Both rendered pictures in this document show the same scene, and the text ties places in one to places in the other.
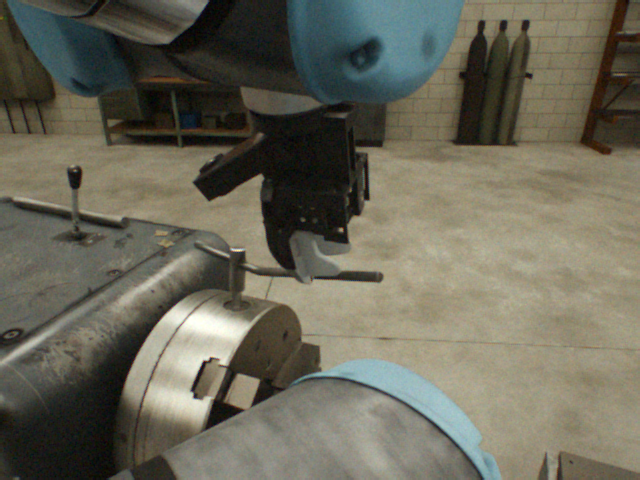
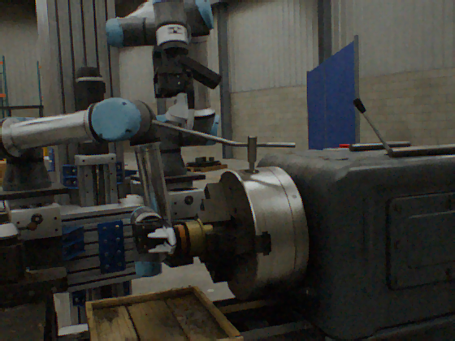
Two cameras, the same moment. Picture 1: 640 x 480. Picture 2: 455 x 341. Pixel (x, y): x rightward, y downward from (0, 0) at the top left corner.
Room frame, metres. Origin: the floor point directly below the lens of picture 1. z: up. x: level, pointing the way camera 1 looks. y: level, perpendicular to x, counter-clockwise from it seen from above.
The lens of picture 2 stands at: (1.34, -0.65, 1.35)
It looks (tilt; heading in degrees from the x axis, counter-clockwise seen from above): 6 degrees down; 139
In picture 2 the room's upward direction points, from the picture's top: 2 degrees counter-clockwise
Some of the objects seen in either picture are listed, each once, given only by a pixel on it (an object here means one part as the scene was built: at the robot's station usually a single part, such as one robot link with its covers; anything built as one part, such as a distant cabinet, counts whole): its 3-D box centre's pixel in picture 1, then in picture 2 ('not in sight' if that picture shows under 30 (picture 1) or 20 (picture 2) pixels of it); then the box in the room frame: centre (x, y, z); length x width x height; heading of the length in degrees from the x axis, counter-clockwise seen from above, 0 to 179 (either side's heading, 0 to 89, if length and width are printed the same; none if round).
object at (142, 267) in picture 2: not in sight; (149, 254); (0.18, 0.05, 0.98); 0.11 x 0.08 x 0.11; 126
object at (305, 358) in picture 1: (301, 370); (235, 241); (0.57, 0.03, 1.09); 0.12 x 0.11 x 0.05; 159
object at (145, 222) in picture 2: not in sight; (152, 232); (0.33, -0.03, 1.08); 0.12 x 0.09 x 0.08; 158
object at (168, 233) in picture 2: not in sight; (161, 235); (0.43, -0.07, 1.10); 0.09 x 0.06 x 0.03; 158
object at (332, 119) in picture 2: not in sight; (327, 129); (-3.54, 5.79, 1.18); 4.12 x 0.80 x 2.35; 138
